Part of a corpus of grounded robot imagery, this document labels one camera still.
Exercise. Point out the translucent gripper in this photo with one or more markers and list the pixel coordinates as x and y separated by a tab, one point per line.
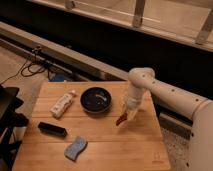
129	111

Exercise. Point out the red chili pepper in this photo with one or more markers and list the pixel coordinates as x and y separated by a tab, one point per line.
120	119

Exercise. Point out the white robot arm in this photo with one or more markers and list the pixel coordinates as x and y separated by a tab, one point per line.
197	108

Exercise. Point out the dark blue bowl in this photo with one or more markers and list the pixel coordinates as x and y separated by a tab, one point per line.
95	100

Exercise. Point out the white tube bottle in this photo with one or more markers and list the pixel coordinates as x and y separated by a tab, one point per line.
62	104

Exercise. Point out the blue sponge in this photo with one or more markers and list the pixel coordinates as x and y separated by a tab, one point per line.
75	148

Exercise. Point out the blue object under table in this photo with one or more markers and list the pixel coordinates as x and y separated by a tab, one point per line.
58	78

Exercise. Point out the black rectangular box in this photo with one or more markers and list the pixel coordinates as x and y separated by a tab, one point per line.
52	129

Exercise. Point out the black chair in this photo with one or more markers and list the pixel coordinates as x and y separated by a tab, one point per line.
9	119

